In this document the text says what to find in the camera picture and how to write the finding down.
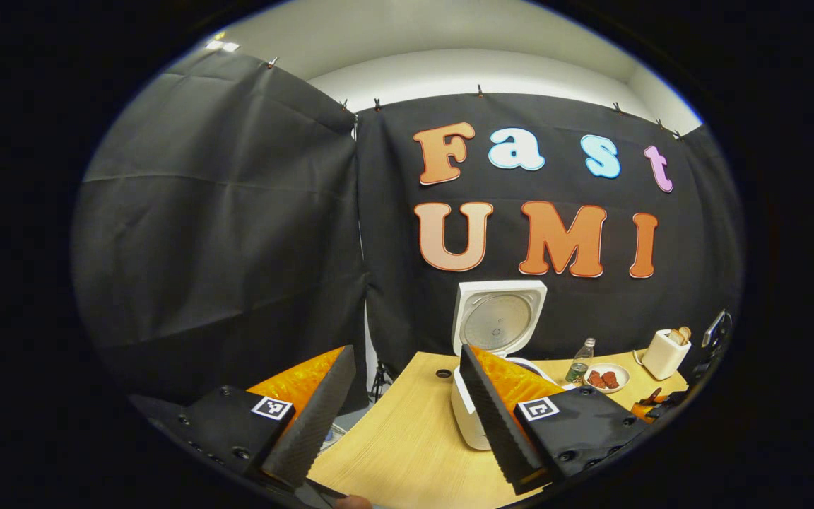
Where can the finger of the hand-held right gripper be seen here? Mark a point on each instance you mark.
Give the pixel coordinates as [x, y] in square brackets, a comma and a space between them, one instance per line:
[668, 401]

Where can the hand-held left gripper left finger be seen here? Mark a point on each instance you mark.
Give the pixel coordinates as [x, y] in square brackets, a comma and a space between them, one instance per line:
[315, 424]

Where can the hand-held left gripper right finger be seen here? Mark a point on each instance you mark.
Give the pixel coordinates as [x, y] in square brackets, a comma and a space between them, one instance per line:
[495, 424]

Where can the white rice cooker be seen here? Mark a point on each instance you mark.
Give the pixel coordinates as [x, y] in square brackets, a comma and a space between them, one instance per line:
[499, 322]

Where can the toasted bread slice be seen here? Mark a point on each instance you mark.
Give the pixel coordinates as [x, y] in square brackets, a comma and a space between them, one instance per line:
[685, 331]
[677, 336]

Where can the white toaster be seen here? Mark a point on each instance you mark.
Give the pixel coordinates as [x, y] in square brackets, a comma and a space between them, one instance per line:
[661, 357]

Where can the white round plate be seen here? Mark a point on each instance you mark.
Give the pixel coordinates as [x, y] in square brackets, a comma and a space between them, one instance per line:
[622, 375]

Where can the red meat piece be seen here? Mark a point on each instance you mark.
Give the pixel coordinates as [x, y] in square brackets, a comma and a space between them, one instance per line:
[610, 379]
[596, 379]

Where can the black table grommet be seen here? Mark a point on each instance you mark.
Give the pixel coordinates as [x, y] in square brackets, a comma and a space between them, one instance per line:
[444, 372]

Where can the black tripod stand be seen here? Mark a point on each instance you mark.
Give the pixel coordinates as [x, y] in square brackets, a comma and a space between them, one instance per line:
[381, 382]

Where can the clear plastic bottle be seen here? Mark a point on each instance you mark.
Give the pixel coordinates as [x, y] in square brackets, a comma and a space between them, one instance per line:
[579, 364]

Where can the black backdrop cloth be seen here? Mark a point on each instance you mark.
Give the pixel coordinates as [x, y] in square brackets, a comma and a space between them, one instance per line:
[237, 247]

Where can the ceiling light panel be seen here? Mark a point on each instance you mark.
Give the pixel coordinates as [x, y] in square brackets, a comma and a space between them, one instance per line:
[222, 46]

